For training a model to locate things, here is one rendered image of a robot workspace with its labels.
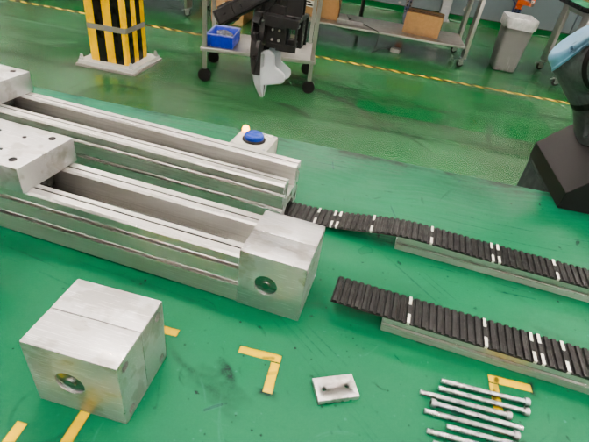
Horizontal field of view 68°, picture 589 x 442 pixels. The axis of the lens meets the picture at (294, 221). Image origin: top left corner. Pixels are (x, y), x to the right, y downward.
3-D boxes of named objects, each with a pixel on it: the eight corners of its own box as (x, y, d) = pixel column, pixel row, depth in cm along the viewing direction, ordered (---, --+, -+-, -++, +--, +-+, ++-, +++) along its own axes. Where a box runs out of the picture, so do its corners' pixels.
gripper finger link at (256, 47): (256, 77, 76) (259, 24, 71) (248, 75, 77) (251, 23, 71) (266, 70, 80) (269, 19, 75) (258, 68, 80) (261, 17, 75)
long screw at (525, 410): (526, 410, 52) (529, 405, 52) (528, 417, 51) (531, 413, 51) (437, 387, 54) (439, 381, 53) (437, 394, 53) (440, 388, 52)
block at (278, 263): (319, 265, 69) (329, 217, 63) (297, 321, 59) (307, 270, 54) (266, 249, 70) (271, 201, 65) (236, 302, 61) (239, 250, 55)
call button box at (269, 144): (275, 161, 94) (279, 135, 91) (260, 182, 87) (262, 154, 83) (241, 153, 96) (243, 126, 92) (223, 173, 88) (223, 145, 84)
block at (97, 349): (175, 339, 54) (172, 285, 49) (126, 424, 45) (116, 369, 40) (102, 319, 55) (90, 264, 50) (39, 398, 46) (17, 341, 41)
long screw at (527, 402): (527, 401, 53) (530, 396, 53) (528, 408, 53) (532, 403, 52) (439, 380, 55) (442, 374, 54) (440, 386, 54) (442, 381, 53)
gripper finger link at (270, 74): (280, 107, 80) (285, 55, 74) (249, 100, 81) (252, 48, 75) (285, 101, 82) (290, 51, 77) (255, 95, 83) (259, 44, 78)
